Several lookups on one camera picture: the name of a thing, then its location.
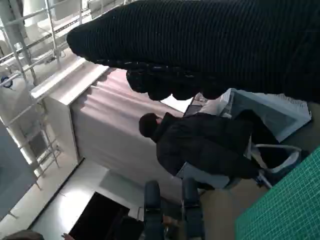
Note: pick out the green cutting mat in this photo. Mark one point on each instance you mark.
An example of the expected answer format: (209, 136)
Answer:
(287, 205)

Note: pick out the white metal rack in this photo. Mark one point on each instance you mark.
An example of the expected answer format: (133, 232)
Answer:
(22, 32)

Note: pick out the grey wheeled office chair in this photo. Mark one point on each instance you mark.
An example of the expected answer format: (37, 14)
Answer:
(200, 176)

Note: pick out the black monitor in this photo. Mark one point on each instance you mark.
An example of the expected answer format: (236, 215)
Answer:
(100, 217)

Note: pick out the person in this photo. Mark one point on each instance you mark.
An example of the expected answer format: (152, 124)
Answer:
(152, 200)
(200, 140)

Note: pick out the pale pink curtain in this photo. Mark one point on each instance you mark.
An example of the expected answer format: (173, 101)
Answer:
(112, 125)

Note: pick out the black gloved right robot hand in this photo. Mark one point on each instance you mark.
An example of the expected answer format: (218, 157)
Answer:
(200, 37)

